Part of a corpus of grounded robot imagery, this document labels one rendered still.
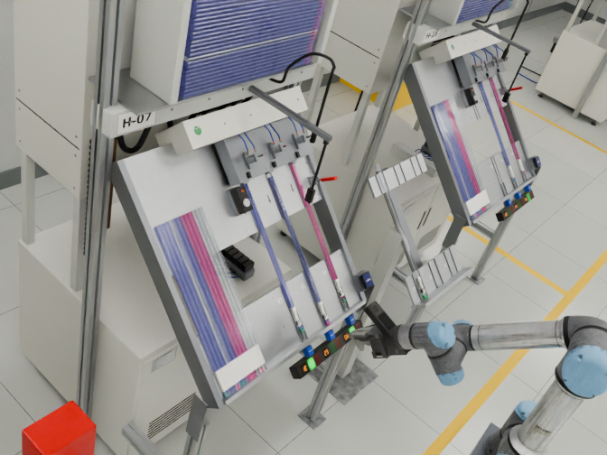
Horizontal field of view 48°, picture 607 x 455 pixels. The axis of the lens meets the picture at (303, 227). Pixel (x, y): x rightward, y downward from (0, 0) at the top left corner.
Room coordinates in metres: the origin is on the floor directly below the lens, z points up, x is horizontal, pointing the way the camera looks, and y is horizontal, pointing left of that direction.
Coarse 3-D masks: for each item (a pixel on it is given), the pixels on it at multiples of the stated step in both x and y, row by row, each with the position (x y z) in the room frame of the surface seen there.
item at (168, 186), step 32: (128, 160) 1.44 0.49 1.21; (160, 160) 1.51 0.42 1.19; (192, 160) 1.59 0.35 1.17; (160, 192) 1.45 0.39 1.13; (192, 192) 1.53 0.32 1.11; (224, 192) 1.60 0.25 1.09; (256, 192) 1.69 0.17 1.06; (288, 192) 1.78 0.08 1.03; (160, 224) 1.39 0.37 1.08; (224, 224) 1.54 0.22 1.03; (256, 224) 1.62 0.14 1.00
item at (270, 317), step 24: (336, 264) 1.76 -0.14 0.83; (288, 288) 1.56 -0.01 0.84; (336, 288) 1.70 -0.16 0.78; (264, 312) 1.45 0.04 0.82; (288, 312) 1.51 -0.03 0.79; (312, 312) 1.57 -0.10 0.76; (336, 312) 1.64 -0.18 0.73; (264, 336) 1.40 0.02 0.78; (288, 336) 1.46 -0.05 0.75; (216, 384) 1.20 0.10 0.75
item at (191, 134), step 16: (272, 96) 1.86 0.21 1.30; (288, 96) 1.92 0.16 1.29; (224, 112) 1.69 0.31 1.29; (240, 112) 1.73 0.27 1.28; (256, 112) 1.78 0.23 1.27; (272, 112) 1.83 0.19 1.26; (176, 128) 1.57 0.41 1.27; (192, 128) 1.57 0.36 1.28; (208, 128) 1.61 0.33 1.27; (224, 128) 1.65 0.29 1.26; (240, 128) 1.70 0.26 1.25; (160, 144) 1.59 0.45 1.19; (176, 144) 1.56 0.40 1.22; (192, 144) 1.54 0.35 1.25; (208, 144) 1.60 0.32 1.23
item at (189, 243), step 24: (192, 216) 1.47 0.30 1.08; (168, 240) 1.37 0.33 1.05; (192, 240) 1.42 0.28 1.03; (216, 240) 1.47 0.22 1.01; (192, 264) 1.37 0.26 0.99; (216, 264) 1.43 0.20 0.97; (192, 288) 1.33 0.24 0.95; (216, 288) 1.38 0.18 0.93; (192, 312) 1.28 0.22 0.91; (216, 312) 1.33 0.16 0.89; (240, 312) 1.38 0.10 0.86; (216, 336) 1.28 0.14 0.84; (240, 336) 1.34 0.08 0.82; (216, 360) 1.24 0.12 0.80; (240, 360) 1.29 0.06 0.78; (264, 360) 1.34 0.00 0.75; (240, 384) 1.24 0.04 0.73
